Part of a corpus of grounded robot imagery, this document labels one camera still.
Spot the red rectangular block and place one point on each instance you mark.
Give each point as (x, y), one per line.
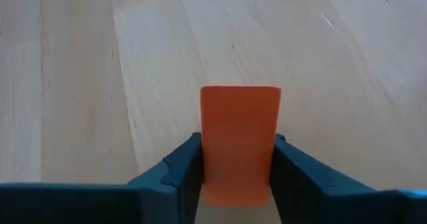
(240, 134)

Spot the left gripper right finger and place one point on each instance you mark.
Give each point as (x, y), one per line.
(300, 190)

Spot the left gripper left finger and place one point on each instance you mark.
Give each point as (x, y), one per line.
(180, 184)

